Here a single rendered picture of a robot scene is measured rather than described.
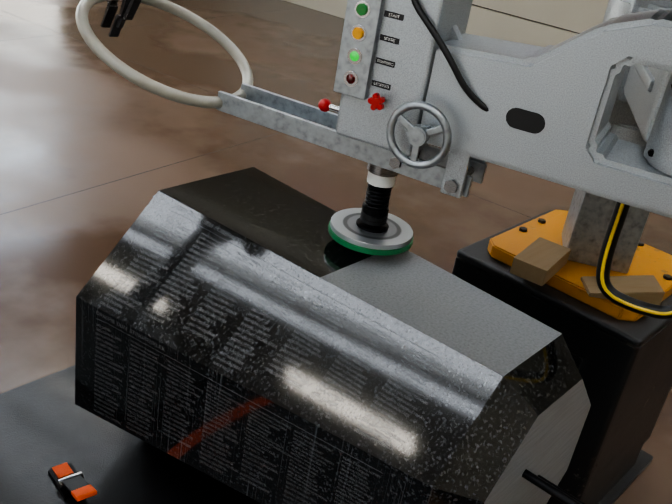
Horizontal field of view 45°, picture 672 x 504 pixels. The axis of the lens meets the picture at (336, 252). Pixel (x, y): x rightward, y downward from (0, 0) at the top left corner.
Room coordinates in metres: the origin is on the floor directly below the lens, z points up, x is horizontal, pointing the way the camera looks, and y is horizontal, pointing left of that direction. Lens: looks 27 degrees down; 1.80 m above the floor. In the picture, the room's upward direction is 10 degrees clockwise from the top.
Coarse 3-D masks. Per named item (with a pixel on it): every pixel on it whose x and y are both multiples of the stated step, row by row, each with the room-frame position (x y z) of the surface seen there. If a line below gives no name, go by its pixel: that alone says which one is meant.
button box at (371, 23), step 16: (352, 0) 1.81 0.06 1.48; (368, 0) 1.80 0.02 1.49; (384, 0) 1.80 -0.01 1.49; (352, 16) 1.81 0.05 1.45; (368, 16) 1.80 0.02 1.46; (368, 32) 1.80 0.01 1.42; (368, 48) 1.79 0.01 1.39; (352, 64) 1.81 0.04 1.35; (368, 64) 1.79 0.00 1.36; (336, 80) 1.82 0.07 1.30; (368, 80) 1.79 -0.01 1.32; (352, 96) 1.80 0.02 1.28
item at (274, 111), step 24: (264, 96) 2.08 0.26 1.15; (264, 120) 1.96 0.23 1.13; (288, 120) 1.93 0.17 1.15; (312, 120) 2.03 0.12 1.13; (336, 120) 2.00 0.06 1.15; (336, 144) 1.88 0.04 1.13; (360, 144) 1.86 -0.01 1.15; (384, 168) 1.83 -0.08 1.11; (408, 168) 1.81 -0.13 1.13; (432, 168) 1.79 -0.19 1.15; (480, 168) 1.86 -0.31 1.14
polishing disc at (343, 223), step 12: (336, 216) 1.91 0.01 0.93; (348, 216) 1.93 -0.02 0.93; (396, 216) 1.98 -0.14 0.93; (336, 228) 1.84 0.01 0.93; (348, 228) 1.86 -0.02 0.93; (396, 228) 1.91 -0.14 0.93; (408, 228) 1.92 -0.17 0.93; (348, 240) 1.80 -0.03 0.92; (360, 240) 1.80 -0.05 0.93; (372, 240) 1.81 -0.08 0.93; (384, 240) 1.82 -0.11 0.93; (396, 240) 1.84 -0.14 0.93; (408, 240) 1.85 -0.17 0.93
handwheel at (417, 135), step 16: (400, 112) 1.72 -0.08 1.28; (432, 112) 1.69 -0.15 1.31; (416, 128) 1.69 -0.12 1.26; (432, 128) 1.69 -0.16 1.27; (448, 128) 1.68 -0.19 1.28; (416, 144) 1.69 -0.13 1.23; (448, 144) 1.67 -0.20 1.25; (400, 160) 1.71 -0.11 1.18; (416, 160) 1.70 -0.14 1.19; (432, 160) 1.68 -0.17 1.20
